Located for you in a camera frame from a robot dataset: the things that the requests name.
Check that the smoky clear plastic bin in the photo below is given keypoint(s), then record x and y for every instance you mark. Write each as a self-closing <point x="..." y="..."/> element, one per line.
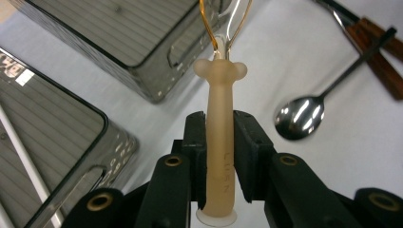
<point x="63" y="126"/>
<point x="111" y="31"/>

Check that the steel spoon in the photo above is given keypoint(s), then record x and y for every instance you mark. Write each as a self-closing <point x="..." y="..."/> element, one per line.
<point x="297" y="117"/>

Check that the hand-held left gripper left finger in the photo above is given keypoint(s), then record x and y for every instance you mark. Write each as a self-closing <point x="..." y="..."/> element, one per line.
<point x="171" y="183"/>

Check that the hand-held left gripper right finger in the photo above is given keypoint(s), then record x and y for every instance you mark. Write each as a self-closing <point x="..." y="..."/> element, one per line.
<point x="278" y="190"/>

